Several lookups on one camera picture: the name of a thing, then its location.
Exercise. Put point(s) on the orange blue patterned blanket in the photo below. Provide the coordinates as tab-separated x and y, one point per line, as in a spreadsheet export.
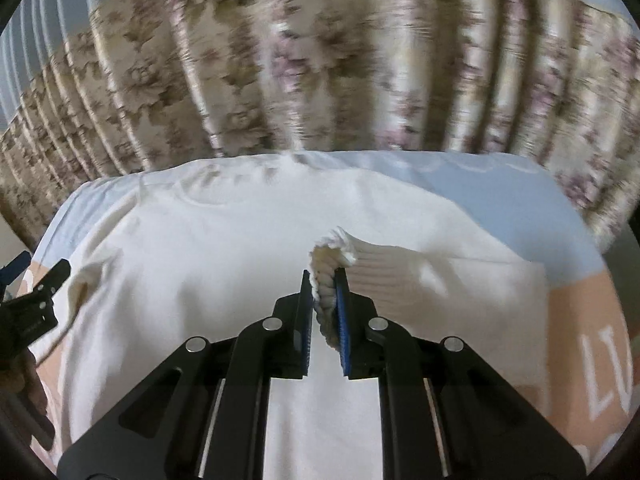
588	363

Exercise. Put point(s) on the light blue sheer curtain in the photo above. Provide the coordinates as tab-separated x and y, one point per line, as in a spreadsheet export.
36	30

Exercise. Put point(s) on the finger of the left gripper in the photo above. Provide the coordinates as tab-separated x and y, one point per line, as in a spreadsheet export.
52	281
15	268

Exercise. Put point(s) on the person's left hand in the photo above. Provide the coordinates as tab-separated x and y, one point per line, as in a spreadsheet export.
19	375

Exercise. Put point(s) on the floral beige curtain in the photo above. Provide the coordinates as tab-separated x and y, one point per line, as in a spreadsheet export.
156	83

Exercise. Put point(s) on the white knit sweater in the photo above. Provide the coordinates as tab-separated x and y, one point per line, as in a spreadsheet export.
209	247

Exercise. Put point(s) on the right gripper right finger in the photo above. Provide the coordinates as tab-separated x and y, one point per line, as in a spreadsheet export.
445	412

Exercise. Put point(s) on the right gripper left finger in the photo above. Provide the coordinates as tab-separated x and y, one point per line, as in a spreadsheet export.
202	413

